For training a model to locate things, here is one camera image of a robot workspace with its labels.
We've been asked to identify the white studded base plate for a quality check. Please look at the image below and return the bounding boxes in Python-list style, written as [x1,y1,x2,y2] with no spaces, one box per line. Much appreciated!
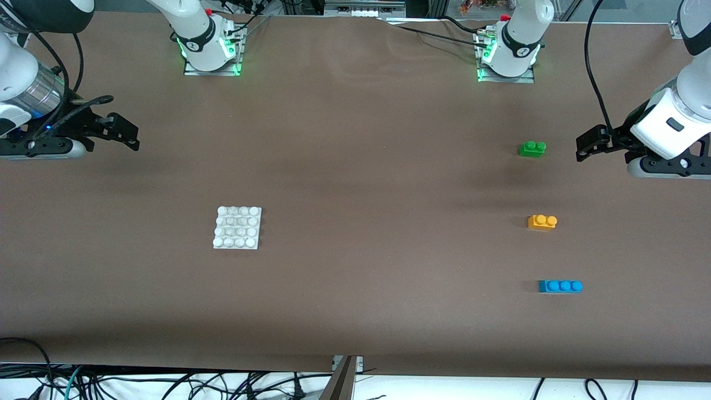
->
[213,206,262,250]

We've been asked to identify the blue three-stud block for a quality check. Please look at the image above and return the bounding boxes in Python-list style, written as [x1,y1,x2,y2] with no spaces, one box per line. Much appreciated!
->
[538,280,584,294]

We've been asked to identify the brown table cover sheet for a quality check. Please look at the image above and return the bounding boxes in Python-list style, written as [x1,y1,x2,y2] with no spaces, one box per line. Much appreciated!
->
[0,12,711,383]

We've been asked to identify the aluminium table profile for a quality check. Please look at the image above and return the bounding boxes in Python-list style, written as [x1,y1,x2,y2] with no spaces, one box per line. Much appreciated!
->
[319,356,363,400]

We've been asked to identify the black right arm base cable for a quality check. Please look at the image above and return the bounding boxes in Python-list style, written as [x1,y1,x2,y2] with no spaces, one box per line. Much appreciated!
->
[219,0,273,39]

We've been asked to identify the black arm base cable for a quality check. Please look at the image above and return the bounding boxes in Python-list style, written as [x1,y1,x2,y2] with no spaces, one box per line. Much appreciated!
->
[383,17,492,48]
[219,0,273,39]

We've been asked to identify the black left arm base cable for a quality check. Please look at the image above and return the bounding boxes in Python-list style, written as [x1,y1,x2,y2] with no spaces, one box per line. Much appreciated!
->
[383,17,492,48]

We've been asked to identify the black looped floor cable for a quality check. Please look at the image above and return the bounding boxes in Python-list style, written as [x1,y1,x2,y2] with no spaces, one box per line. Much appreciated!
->
[0,337,56,400]

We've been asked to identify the teal floor cable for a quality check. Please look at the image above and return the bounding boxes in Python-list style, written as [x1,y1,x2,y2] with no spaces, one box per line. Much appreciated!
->
[63,366,83,400]

